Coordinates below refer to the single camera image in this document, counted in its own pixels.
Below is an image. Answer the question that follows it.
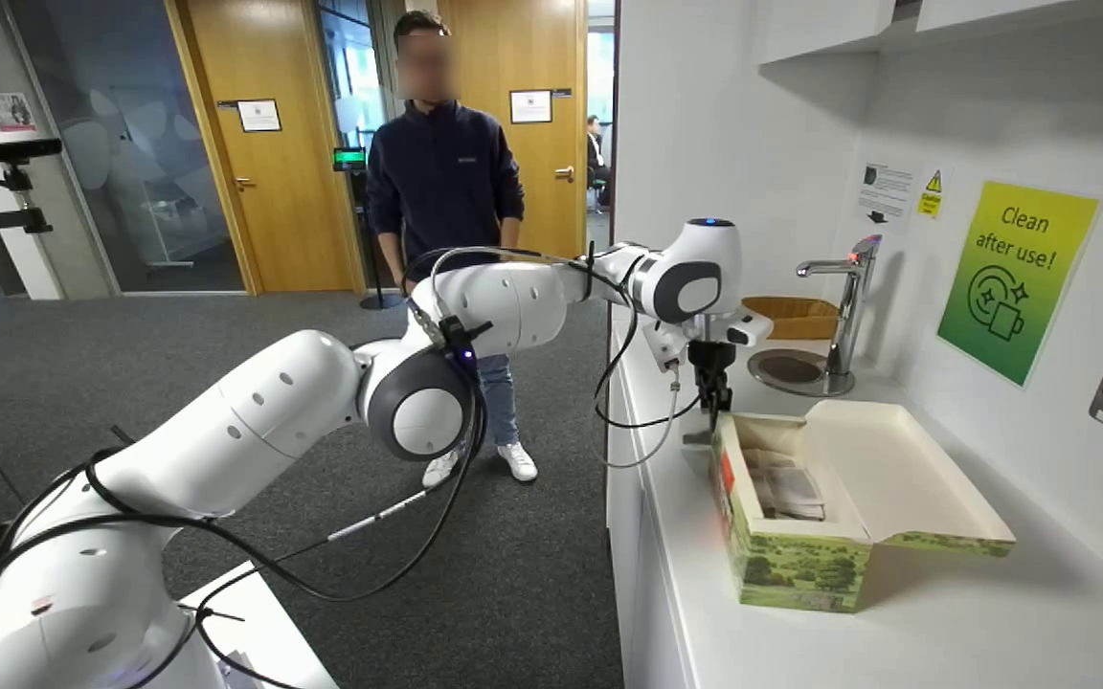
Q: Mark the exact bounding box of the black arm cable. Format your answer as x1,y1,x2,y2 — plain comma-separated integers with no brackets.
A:
0,316,494,689

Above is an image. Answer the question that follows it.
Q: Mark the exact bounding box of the chrome sink faucet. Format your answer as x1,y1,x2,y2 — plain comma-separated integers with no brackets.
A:
791,231,889,402

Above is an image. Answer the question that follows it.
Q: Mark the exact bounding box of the green clean after use sign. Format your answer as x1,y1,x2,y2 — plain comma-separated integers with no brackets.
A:
935,181,1103,389

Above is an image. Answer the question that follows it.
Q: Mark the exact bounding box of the black camera tripod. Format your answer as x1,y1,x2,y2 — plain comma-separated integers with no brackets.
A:
0,102,69,306

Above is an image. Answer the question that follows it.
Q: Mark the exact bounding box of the open green tea box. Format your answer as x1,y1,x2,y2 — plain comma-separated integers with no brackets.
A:
708,395,1018,615

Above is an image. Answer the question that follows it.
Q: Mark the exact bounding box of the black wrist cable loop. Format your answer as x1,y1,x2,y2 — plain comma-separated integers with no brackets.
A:
591,253,712,436

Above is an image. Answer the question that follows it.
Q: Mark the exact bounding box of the black stanchion post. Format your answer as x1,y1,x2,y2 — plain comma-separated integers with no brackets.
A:
357,265,397,315

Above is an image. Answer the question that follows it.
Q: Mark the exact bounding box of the white cable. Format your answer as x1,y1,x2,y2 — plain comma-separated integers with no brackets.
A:
323,484,435,549

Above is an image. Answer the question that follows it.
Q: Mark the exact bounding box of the white paper notice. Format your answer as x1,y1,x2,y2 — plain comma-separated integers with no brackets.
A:
851,158,928,231

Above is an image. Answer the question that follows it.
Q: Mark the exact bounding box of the white square tea bag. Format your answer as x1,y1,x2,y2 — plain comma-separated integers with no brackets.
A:
734,416,815,471
754,458,831,526

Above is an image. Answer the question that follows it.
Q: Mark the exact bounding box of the white wall cupboard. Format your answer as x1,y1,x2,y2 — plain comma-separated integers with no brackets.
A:
752,0,1103,69

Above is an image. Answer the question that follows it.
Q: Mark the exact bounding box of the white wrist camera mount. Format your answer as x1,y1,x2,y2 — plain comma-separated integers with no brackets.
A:
725,311,782,357

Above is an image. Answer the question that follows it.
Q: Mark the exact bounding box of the yellow warning sticker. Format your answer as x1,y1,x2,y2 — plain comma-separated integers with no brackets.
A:
916,167,951,221

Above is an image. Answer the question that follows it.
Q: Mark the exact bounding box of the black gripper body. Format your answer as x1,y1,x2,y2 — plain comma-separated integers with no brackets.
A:
687,333,741,395

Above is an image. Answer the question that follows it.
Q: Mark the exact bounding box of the person in dark sweater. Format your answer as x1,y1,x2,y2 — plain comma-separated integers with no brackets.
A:
365,9,544,491

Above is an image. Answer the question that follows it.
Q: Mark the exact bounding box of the white counter cabinet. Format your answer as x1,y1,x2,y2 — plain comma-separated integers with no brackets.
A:
596,311,698,689

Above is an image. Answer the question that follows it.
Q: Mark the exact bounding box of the yellow washing-up tub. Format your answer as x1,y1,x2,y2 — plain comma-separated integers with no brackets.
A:
734,293,841,343

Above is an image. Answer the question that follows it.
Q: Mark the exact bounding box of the wooden door with notice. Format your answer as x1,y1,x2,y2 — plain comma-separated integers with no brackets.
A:
164,0,371,299
435,0,593,265

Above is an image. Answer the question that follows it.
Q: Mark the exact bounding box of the white robot base platform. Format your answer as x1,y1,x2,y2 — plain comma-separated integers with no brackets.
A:
173,559,342,689

